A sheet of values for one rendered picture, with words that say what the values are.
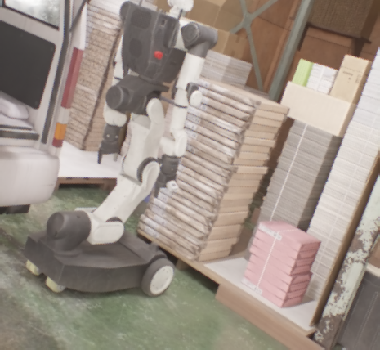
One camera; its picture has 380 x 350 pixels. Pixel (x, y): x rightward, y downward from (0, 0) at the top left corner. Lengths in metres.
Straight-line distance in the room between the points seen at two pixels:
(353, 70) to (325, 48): 4.29
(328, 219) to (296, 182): 0.29
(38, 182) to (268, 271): 1.34
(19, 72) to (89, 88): 1.94
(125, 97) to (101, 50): 2.37
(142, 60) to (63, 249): 0.95
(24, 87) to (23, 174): 0.53
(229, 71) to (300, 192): 1.83
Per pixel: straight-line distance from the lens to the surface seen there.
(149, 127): 2.92
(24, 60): 3.23
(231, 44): 5.26
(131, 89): 2.77
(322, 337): 3.23
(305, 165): 3.65
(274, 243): 3.35
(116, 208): 3.00
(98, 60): 5.10
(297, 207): 3.67
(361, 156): 3.53
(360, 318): 3.22
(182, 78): 2.71
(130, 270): 3.01
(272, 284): 3.39
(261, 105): 3.34
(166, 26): 2.74
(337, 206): 3.58
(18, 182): 2.88
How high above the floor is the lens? 1.32
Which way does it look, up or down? 10 degrees down
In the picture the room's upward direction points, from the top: 19 degrees clockwise
